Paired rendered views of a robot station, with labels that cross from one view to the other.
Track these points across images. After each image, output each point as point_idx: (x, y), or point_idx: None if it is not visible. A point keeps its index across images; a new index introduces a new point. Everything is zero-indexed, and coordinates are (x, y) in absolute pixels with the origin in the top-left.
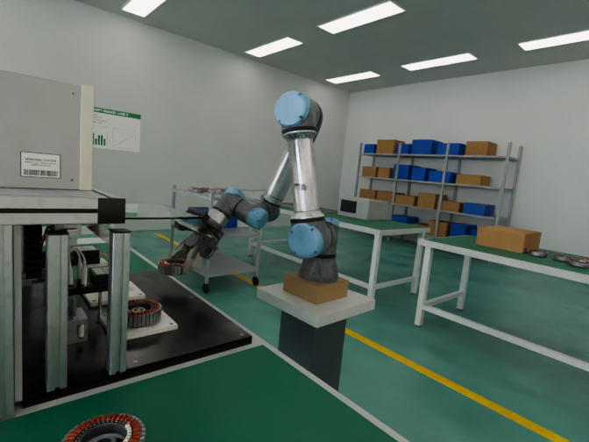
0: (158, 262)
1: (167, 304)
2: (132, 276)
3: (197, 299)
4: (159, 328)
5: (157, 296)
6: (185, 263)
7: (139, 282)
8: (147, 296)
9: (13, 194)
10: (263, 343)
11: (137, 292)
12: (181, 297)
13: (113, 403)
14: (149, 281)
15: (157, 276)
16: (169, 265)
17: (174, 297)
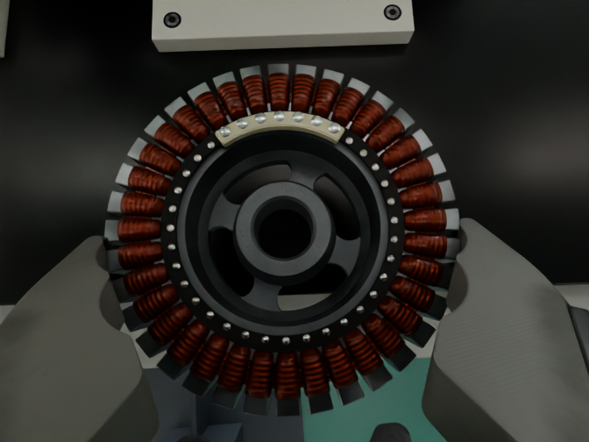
0: (339, 74)
1: (27, 118)
2: (550, 87)
3: (16, 285)
4: None
5: (157, 108)
6: (81, 260)
7: (420, 91)
8: (179, 67)
9: None
10: None
11: (206, 12)
12: (84, 216)
13: None
14: (436, 147)
15: (513, 216)
16: (180, 126)
17: (102, 182)
